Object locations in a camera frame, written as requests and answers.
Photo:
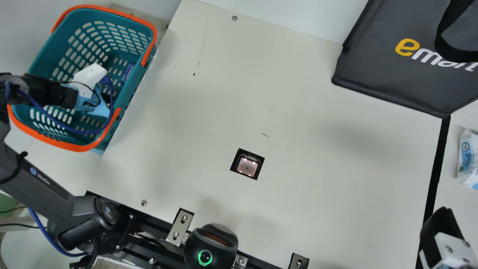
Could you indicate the blue white wet wipes pack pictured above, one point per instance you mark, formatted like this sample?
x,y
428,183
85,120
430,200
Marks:
x,y
469,160

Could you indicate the small square scanner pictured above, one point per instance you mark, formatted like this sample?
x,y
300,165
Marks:
x,y
248,165

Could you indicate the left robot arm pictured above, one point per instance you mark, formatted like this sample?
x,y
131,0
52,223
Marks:
x,y
33,186

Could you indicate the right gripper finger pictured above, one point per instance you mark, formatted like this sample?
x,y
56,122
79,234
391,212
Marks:
x,y
442,228

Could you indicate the black strip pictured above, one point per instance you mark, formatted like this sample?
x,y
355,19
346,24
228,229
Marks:
x,y
437,168

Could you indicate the teal shopping basket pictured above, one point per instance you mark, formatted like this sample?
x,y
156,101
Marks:
x,y
80,41

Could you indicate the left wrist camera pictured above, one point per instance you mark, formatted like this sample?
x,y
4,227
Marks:
x,y
89,76

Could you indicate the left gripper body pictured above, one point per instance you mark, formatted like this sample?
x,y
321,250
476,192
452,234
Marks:
x,y
98,106

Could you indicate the black device with green light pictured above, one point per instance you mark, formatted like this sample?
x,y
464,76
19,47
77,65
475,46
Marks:
x,y
209,246

